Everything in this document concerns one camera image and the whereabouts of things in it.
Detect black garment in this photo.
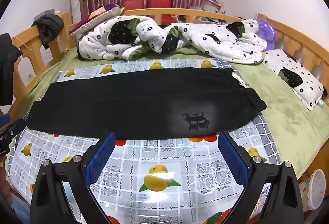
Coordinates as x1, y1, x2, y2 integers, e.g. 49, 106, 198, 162
0, 33, 23, 106

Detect white dotted wastebasket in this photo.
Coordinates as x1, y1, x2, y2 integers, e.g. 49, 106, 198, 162
298, 169, 327, 214

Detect black pants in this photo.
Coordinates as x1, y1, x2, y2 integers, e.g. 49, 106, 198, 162
26, 67, 267, 140

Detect wooden coat rack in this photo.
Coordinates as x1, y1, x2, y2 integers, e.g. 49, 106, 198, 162
69, 0, 86, 24

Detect fruit print plastic tablecloth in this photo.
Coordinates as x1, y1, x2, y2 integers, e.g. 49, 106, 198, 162
8, 58, 286, 224

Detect grey clutter pile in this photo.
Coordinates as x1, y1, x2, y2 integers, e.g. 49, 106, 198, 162
198, 0, 227, 12

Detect purple plush toy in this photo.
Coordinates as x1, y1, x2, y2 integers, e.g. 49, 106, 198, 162
256, 19, 277, 51

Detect dark grey jacket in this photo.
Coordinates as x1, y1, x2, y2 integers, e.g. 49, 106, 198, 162
31, 13, 65, 50

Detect white strawberry print pillow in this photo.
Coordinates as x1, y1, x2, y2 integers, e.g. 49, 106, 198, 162
262, 49, 325, 112

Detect green bed sheet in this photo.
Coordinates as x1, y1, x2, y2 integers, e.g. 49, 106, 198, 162
15, 46, 329, 181

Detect wooden bed frame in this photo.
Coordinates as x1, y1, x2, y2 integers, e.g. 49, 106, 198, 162
0, 7, 329, 181

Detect white strawberry print quilt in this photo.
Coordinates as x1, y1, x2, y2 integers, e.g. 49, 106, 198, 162
77, 15, 268, 64

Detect patchwork cushion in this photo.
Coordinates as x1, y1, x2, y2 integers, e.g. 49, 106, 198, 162
69, 3, 125, 36

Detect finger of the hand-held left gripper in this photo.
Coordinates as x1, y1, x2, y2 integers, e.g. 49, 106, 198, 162
0, 114, 11, 129
0, 118, 27, 157

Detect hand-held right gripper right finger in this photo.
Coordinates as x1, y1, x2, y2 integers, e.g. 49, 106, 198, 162
218, 133, 305, 224

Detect red chair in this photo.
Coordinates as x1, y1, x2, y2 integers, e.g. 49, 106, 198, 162
121, 0, 144, 10
149, 0, 172, 24

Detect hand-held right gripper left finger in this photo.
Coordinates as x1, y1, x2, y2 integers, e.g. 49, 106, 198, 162
30, 131, 117, 224

